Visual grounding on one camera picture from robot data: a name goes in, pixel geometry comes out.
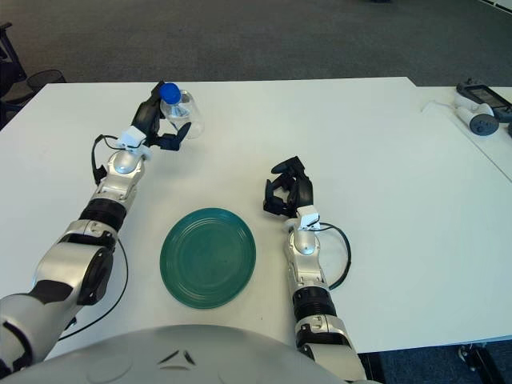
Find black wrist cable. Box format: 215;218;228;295
91;134;125;185
318;222;353;291

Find black table leg frame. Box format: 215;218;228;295
458;343;512;384

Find black office chair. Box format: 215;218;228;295
0;22;31;129

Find black mesh wastebasket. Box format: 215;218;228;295
26;69;67;94

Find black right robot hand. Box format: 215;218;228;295
262;156;314;219

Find black left elbow cable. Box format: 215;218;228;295
58;239;130;341

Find white grey VR controller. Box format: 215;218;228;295
455;102;500;137

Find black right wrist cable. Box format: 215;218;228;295
318;222;353;291

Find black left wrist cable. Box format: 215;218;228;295
91;134;125;185

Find green round plate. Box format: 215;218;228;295
159;206;257;310

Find black handheld screen device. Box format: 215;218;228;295
455;78;512;109

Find clear bottle with blue cap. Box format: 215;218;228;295
158;82;205;140

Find silver robot torso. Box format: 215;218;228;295
0;324;367;384

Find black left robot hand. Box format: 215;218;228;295
131;80;193;153

